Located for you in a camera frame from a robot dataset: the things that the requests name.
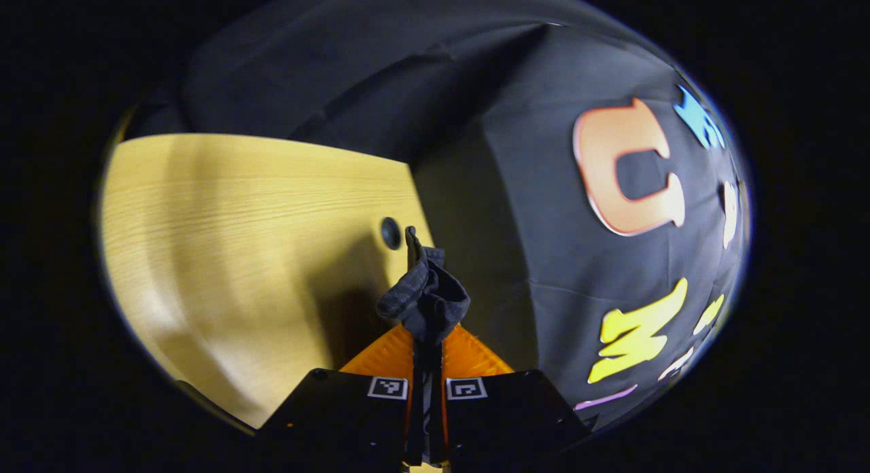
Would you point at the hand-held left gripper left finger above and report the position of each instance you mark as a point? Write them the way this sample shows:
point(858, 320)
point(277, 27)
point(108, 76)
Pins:
point(416, 425)

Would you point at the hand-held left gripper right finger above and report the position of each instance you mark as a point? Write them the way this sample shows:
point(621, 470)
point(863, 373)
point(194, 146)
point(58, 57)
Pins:
point(438, 425)

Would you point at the dark grey jeans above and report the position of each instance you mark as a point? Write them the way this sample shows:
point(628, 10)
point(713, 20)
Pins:
point(428, 303)

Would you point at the black backdrop cloth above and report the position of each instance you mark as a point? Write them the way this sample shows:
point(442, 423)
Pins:
point(516, 221)

